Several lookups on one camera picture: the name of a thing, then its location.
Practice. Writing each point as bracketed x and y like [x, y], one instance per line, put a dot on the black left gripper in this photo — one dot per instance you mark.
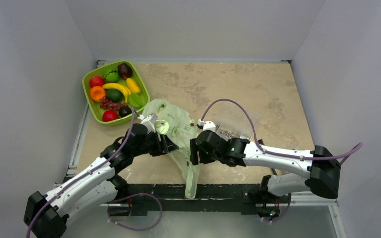
[164, 146]

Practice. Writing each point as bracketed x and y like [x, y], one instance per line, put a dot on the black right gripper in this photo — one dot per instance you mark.
[194, 150]

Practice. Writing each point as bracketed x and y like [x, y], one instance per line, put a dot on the pale green plastic bag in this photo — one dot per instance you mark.
[177, 125]

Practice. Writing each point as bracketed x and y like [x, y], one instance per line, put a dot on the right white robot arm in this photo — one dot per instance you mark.
[305, 170]

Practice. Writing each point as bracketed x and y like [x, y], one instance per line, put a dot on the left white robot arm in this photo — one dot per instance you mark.
[48, 215]

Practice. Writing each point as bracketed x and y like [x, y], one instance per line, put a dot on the dark fake plum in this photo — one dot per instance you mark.
[124, 111]

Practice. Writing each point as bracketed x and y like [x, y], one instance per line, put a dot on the light green fake starfruit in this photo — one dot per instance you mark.
[135, 100]

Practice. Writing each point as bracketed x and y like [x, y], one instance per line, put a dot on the red fake pomegranate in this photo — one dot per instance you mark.
[109, 115]

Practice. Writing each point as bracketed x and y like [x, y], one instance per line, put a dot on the fake red grapes bunch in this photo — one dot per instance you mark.
[107, 104]

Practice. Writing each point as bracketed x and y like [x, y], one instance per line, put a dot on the yellow fake banana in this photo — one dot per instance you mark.
[122, 89]

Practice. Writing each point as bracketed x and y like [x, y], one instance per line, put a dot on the dark green fake avocado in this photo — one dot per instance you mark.
[114, 95]

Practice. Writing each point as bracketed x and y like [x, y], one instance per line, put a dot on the yellow fake lemon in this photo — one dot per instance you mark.
[132, 86]

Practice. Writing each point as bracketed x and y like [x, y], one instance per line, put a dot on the orange fake fruit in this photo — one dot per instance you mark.
[97, 93]

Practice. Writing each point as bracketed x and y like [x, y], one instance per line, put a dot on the green fake watermelon ball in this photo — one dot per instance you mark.
[111, 76]

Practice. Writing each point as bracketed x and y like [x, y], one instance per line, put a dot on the dark maroon fake fruit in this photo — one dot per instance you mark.
[124, 71]

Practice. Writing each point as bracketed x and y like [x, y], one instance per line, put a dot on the red fake apple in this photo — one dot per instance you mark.
[96, 81]

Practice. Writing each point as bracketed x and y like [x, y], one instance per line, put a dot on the green plastic tray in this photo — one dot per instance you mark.
[95, 106]

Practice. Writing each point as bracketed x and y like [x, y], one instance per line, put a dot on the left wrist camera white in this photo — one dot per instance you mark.
[148, 121]

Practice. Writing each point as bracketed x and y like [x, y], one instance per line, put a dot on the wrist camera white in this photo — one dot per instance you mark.
[148, 121]
[206, 125]

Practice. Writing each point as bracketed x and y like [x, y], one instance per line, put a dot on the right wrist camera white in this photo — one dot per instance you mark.
[206, 125]

